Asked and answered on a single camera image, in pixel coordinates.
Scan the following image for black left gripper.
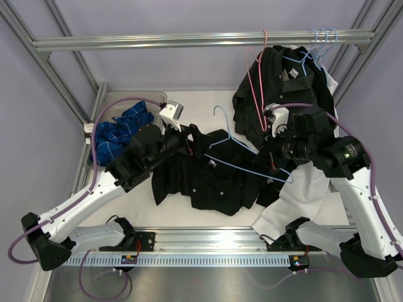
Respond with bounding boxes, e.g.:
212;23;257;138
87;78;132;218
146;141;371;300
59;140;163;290
145;120;213;171

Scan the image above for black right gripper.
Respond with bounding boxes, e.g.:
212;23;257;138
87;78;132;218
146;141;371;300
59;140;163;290
254;125;315;170

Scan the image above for blue wire hanger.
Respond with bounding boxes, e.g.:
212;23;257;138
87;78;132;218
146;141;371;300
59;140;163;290
204;106;294;184
315;28;338;70
311;28;328;70
283;28;317;76

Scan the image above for black shirt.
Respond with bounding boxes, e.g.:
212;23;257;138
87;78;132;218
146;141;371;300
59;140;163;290
152;139;283;216

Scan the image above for blue plaid shirt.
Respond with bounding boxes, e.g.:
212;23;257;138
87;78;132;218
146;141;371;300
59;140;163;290
94;101;155;167

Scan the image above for pink wire hanger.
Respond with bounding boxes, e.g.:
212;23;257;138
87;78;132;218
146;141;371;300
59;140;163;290
246;30;268;132

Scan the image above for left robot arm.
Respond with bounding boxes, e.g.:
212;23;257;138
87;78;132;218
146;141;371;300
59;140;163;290
21;124;207;271

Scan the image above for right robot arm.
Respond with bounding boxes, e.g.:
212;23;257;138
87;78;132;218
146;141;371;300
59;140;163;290
254;103;402;278

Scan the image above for white shirt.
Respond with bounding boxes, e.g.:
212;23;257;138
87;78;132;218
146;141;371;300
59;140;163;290
250;67;344;240

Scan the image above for dark pinstriped shirt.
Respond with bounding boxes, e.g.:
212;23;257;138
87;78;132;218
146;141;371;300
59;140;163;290
232;45;335;149

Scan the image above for clear plastic bin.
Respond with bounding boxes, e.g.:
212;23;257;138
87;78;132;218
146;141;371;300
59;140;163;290
84;91;168;172

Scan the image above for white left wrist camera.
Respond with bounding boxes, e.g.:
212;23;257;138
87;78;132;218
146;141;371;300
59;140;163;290
159;101;184;132

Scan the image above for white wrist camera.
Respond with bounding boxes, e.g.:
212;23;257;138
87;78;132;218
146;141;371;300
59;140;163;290
263;103;289;138
159;101;184;132

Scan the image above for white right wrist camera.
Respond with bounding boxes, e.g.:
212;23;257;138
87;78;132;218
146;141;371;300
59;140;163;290
263;103;289;138

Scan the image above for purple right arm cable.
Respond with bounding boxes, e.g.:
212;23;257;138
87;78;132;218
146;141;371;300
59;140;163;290
270;103;403;262

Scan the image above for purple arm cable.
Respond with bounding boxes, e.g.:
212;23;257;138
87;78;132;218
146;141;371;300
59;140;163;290
270;103;403;262
8;98;167;298

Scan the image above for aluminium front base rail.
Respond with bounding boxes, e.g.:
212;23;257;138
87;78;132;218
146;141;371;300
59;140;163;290
75;228;356;254

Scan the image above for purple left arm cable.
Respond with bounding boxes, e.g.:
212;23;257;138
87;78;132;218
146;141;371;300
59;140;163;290
8;98;167;298

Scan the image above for white slotted cable duct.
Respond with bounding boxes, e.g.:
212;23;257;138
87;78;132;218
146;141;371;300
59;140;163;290
64;254;290;267

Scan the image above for aluminium hanging rail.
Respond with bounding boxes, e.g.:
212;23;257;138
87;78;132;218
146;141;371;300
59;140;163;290
34;29;372;52

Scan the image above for right aluminium frame post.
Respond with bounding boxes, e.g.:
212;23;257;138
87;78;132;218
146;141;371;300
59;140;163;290
329;1;402;106

